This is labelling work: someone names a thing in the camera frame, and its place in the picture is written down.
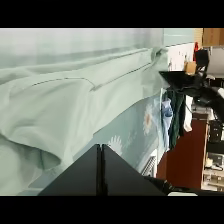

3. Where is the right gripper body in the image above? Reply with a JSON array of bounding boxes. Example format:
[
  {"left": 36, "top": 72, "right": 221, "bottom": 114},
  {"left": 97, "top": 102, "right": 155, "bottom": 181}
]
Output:
[{"left": 158, "top": 69, "right": 205, "bottom": 98}]

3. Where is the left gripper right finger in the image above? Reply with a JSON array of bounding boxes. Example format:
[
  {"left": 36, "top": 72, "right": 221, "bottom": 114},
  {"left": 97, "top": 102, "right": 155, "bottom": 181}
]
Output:
[{"left": 101, "top": 143, "right": 168, "bottom": 197}]

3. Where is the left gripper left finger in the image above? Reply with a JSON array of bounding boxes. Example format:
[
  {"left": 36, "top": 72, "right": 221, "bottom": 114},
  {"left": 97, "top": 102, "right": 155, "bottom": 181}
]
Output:
[{"left": 37, "top": 143, "right": 102, "bottom": 197}]

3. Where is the pale green shirt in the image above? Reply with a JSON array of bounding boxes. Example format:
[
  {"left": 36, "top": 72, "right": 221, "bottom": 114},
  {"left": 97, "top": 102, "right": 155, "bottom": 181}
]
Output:
[{"left": 0, "top": 46, "right": 172, "bottom": 197}]

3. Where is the white garment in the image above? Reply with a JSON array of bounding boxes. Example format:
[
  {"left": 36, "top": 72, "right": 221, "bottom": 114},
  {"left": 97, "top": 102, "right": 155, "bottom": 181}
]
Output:
[{"left": 182, "top": 94, "right": 195, "bottom": 133}]

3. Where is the dark green garment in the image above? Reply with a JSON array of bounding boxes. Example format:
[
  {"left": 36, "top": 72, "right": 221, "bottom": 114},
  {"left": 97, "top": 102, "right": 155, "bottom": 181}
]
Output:
[{"left": 167, "top": 88, "right": 187, "bottom": 150}]

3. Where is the blue garment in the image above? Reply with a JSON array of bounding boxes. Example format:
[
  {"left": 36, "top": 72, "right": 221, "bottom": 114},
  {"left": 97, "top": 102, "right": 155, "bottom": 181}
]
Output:
[{"left": 161, "top": 97, "right": 174, "bottom": 135}]

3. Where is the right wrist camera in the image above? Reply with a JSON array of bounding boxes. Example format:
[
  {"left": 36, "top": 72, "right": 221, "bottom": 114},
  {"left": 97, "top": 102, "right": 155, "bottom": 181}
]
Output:
[{"left": 194, "top": 49, "right": 210, "bottom": 73}]

